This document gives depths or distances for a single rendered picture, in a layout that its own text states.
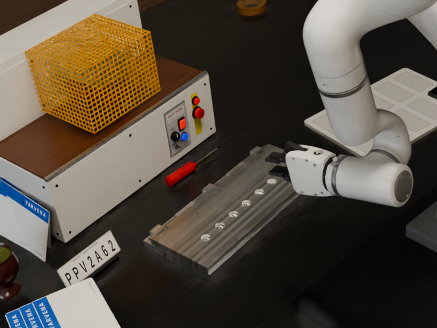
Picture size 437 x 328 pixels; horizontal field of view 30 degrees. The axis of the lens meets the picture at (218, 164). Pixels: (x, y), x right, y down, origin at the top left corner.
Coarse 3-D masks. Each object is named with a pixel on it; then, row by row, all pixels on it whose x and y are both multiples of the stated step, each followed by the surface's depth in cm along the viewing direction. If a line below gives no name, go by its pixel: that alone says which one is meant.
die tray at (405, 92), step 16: (384, 80) 236; (400, 80) 235; (416, 80) 234; (432, 80) 233; (384, 96) 229; (400, 96) 228; (416, 96) 227; (320, 112) 226; (400, 112) 222; (416, 112) 221; (432, 112) 220; (320, 128) 220; (416, 128) 215; (432, 128) 214; (368, 144) 211
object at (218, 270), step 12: (204, 192) 199; (288, 204) 193; (276, 216) 191; (156, 228) 189; (264, 228) 188; (144, 240) 189; (252, 240) 186; (156, 252) 188; (240, 252) 183; (180, 264) 183; (228, 264) 181; (204, 276) 179; (216, 276) 179
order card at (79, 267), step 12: (96, 240) 184; (108, 240) 186; (84, 252) 182; (96, 252) 184; (108, 252) 186; (72, 264) 180; (84, 264) 182; (96, 264) 184; (60, 276) 178; (72, 276) 180; (84, 276) 182
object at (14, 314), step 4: (8, 312) 163; (12, 312) 163; (16, 312) 163; (8, 316) 162; (12, 316) 162; (16, 316) 162; (20, 316) 162; (8, 320) 162; (12, 320) 161; (16, 320) 161; (20, 320) 161; (12, 324) 161; (16, 324) 160; (20, 324) 160; (24, 324) 160
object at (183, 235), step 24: (240, 168) 204; (264, 168) 203; (216, 192) 197; (240, 192) 196; (264, 192) 195; (288, 192) 194; (192, 216) 191; (216, 216) 190; (240, 216) 189; (264, 216) 188; (168, 240) 185; (192, 240) 184; (216, 240) 183; (240, 240) 183; (192, 264) 179; (216, 264) 178
